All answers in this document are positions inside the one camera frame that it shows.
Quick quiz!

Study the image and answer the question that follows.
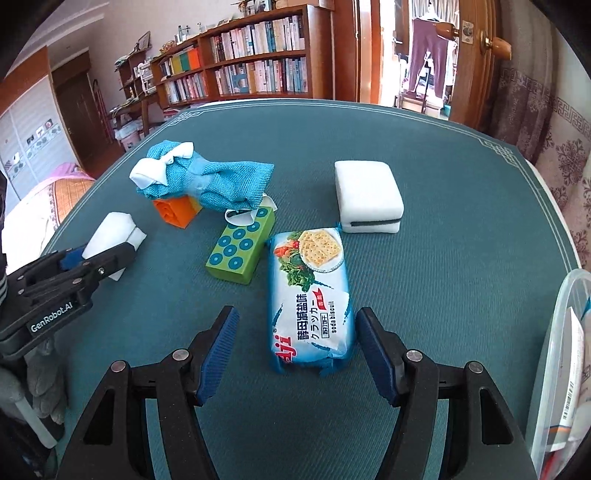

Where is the patterned curtain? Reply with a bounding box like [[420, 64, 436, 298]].
[[488, 1, 590, 270]]

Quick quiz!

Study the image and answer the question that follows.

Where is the orange toy brick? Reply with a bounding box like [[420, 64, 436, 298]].
[[152, 196, 202, 229]]

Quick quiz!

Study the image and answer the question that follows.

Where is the green dotted block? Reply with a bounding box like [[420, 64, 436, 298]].
[[205, 207, 276, 285]]

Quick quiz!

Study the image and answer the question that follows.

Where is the white sponge block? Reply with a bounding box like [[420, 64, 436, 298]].
[[335, 160, 405, 234]]

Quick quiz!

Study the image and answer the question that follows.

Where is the white medicine box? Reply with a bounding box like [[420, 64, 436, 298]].
[[547, 307, 590, 452]]

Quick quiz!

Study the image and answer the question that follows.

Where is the small wooden side shelf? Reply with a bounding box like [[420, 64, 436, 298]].
[[110, 44, 158, 136]]

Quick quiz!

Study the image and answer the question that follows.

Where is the bed with pink cover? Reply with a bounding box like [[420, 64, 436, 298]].
[[2, 163, 95, 274]]

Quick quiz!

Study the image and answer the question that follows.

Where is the grey gloved left hand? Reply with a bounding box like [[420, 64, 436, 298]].
[[1, 338, 67, 425]]

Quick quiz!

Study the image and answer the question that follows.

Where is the white tissue pack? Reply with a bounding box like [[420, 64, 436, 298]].
[[82, 212, 146, 281]]

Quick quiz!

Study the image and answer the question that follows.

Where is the blue cloth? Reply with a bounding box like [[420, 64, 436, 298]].
[[129, 140, 274, 212]]

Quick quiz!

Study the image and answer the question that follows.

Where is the green table mat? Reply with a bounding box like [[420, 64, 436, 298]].
[[49, 100, 581, 479]]

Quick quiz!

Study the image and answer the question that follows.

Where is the blue cracker packet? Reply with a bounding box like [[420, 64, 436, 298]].
[[267, 227, 356, 376]]

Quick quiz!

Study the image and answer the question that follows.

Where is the wooden bookshelf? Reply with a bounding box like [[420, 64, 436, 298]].
[[150, 3, 334, 109]]

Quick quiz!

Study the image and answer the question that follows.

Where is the wooden door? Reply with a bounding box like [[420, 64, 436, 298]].
[[331, 1, 512, 130]]

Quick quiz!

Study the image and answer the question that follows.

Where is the clear plastic bowl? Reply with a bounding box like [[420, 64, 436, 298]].
[[526, 269, 590, 479]]

